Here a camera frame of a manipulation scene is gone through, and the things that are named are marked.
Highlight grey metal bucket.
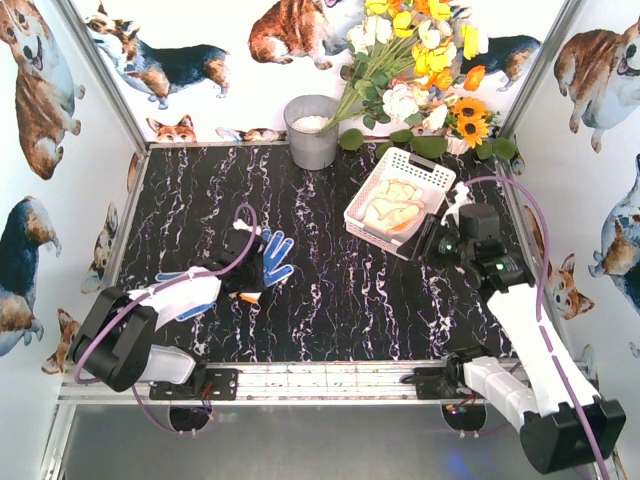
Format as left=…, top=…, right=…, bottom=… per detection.
left=283, top=95, right=339, bottom=171

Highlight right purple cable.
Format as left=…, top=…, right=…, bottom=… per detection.
left=462, top=175, right=614, bottom=480

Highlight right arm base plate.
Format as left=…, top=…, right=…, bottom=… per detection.
left=400, top=362, right=485, bottom=400

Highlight cream knit glove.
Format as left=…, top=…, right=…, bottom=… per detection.
left=362, top=179, right=425, bottom=235

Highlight artificial flower bouquet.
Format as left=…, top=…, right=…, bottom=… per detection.
left=327, top=1, right=489, bottom=132

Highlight sunflower pot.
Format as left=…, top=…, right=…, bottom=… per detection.
left=443, top=97, right=500, bottom=155

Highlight blue dotted glove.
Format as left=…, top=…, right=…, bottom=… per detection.
left=152, top=267, right=221, bottom=329
left=231, top=228, right=295, bottom=304

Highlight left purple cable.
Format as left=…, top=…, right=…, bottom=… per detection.
left=72, top=203, right=259, bottom=435

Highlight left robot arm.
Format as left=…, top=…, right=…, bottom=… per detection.
left=68, top=229, right=266, bottom=392

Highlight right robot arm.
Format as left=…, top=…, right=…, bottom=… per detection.
left=401, top=204, right=626, bottom=474

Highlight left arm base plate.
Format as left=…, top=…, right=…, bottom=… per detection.
left=149, top=366, right=239, bottom=401

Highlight purple cable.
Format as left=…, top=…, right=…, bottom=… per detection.
left=462, top=175, right=614, bottom=480
left=72, top=203, right=259, bottom=435

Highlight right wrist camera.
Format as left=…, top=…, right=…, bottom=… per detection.
left=440, top=181, right=472, bottom=227

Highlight white plastic storage basket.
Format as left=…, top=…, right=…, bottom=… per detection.
left=344, top=147, right=456, bottom=260

